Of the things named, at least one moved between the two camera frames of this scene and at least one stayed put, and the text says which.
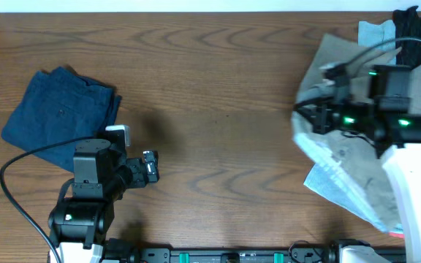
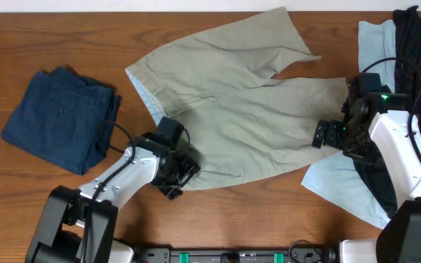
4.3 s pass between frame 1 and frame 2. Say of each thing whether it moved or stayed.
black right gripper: moved
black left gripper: moved
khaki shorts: moved
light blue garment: stayed
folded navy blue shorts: stayed
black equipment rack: stayed
